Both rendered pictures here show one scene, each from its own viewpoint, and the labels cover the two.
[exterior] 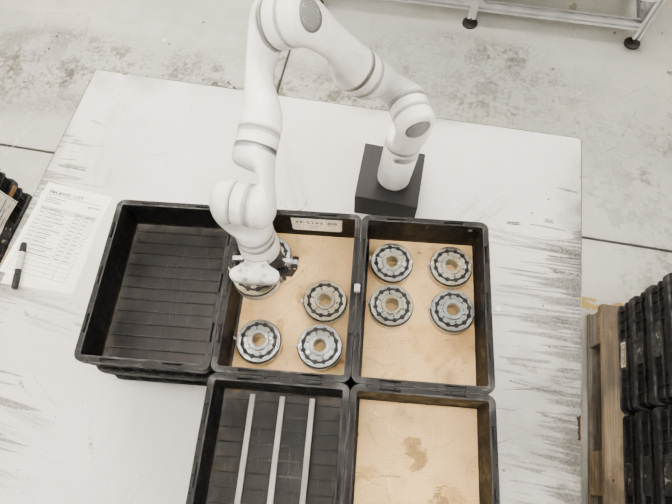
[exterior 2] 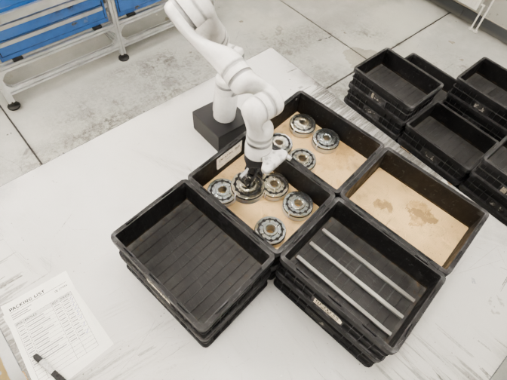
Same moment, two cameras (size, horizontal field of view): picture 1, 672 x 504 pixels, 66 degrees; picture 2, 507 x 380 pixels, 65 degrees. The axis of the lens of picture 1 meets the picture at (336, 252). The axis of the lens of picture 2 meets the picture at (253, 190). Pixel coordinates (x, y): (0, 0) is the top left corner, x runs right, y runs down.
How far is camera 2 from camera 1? 0.75 m
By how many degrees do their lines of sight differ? 29
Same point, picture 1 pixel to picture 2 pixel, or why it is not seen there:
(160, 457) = (281, 353)
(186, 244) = (167, 231)
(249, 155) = (249, 75)
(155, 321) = (204, 282)
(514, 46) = (160, 53)
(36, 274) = (70, 362)
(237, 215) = (272, 108)
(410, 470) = (390, 212)
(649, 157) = not seen: hidden behind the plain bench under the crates
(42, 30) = not seen: outside the picture
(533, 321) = not seen: hidden behind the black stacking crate
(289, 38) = (207, 11)
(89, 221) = (67, 297)
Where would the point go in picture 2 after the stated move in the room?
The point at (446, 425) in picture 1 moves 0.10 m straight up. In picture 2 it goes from (379, 183) to (388, 167)
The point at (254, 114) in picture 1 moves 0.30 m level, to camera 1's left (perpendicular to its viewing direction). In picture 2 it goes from (231, 56) to (139, 129)
